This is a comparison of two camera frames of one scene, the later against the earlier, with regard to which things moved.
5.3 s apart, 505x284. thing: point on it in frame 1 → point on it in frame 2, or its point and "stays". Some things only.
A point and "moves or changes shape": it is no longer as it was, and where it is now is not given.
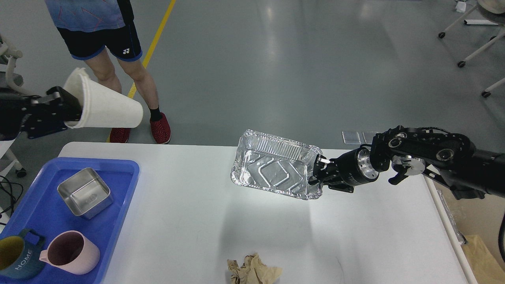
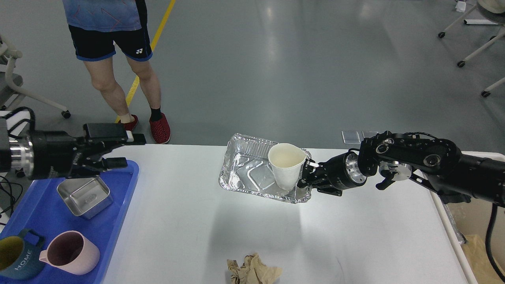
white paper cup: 102,107 → 287,160
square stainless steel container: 86,193 stays
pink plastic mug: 70,250 stays
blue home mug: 19,260 stays
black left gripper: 18,114 → 53,156
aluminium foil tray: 265,162 moves or changes shape
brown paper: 253,271 stays
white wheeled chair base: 487,92 stays
